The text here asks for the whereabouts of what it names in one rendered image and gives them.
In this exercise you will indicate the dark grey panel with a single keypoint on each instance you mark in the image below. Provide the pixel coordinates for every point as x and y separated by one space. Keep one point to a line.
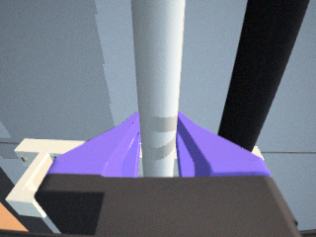
67 72

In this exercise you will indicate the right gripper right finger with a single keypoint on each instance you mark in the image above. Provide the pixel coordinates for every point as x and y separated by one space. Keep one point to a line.
212 154

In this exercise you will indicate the black metal bar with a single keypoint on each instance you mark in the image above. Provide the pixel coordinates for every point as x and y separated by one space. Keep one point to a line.
269 31

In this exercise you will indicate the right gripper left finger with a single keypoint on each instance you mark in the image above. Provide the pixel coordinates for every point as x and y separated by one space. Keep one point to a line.
104 153

